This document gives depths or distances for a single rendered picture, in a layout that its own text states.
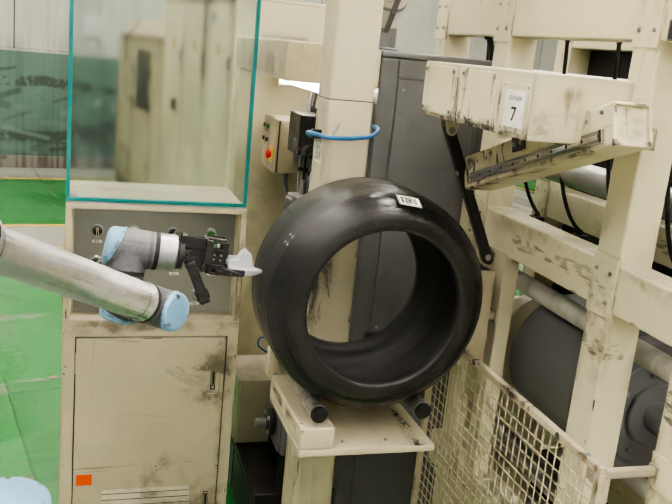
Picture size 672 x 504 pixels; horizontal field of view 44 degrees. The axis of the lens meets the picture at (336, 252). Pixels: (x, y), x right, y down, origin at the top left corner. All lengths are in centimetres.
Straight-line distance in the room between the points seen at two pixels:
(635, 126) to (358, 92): 81
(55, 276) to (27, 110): 930
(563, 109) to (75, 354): 166
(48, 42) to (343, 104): 884
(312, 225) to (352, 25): 60
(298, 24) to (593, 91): 386
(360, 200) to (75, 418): 128
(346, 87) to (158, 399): 120
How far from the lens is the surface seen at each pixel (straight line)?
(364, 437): 225
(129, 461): 291
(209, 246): 200
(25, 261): 162
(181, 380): 280
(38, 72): 1092
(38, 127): 1097
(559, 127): 186
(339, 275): 240
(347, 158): 233
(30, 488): 178
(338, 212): 198
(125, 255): 197
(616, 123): 181
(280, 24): 554
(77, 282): 170
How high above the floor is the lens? 179
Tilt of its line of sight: 14 degrees down
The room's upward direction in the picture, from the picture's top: 6 degrees clockwise
